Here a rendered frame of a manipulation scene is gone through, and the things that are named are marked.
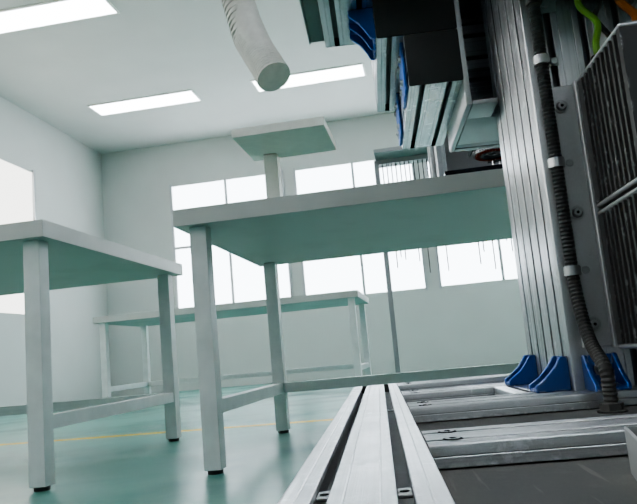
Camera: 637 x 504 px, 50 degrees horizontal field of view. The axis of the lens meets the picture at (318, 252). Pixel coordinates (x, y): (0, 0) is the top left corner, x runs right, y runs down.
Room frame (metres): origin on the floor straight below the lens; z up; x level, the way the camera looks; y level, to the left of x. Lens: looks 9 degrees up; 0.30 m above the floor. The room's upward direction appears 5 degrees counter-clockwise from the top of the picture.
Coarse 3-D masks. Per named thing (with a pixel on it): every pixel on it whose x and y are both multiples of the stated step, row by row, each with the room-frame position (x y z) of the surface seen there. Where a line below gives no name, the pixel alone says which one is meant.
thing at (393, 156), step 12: (384, 156) 5.54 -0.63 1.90; (396, 156) 5.58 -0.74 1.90; (408, 156) 5.60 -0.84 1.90; (420, 156) 5.58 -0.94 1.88; (396, 168) 5.63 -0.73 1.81; (396, 252) 5.64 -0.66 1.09; (384, 264) 5.64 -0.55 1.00; (396, 336) 5.64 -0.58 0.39; (396, 348) 5.64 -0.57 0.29; (396, 360) 5.64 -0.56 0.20; (396, 372) 5.64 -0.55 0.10
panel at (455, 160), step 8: (448, 144) 2.28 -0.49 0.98; (448, 152) 2.29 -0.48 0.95; (456, 152) 2.28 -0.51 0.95; (464, 152) 2.28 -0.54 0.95; (448, 160) 2.29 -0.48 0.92; (456, 160) 2.28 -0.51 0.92; (464, 160) 2.28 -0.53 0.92; (472, 160) 2.27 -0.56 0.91; (448, 168) 2.29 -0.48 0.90; (456, 168) 2.28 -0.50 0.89; (464, 168) 2.28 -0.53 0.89
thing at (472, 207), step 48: (336, 192) 1.83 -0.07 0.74; (384, 192) 1.81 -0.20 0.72; (432, 192) 1.79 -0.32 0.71; (480, 192) 1.81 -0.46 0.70; (240, 240) 2.22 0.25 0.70; (288, 240) 2.30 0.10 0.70; (336, 240) 2.40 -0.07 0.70; (384, 240) 2.50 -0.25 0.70; (432, 240) 2.60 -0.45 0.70; (480, 240) 2.72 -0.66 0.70
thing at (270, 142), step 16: (240, 128) 2.56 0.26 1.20; (256, 128) 2.55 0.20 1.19; (272, 128) 2.54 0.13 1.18; (288, 128) 2.53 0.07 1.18; (304, 128) 2.53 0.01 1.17; (320, 128) 2.54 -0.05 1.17; (240, 144) 2.65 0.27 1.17; (256, 144) 2.67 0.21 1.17; (272, 144) 2.69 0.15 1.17; (288, 144) 2.71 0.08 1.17; (304, 144) 2.73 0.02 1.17; (320, 144) 2.75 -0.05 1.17; (256, 160) 2.90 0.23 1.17; (272, 160) 2.81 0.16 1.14; (272, 176) 2.81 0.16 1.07; (272, 192) 2.81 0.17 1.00
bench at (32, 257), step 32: (32, 224) 1.87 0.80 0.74; (0, 256) 2.12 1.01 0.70; (32, 256) 1.91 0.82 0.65; (64, 256) 2.22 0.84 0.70; (96, 256) 2.28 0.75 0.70; (128, 256) 2.42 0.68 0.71; (0, 288) 2.85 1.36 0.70; (32, 288) 1.91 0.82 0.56; (64, 288) 3.04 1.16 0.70; (160, 288) 2.88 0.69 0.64; (32, 320) 1.91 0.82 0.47; (160, 320) 2.88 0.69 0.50; (32, 352) 1.91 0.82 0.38; (32, 384) 1.91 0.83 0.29; (32, 416) 1.91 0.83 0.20; (64, 416) 2.03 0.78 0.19; (96, 416) 2.22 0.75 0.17; (32, 448) 1.91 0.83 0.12; (32, 480) 1.91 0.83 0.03
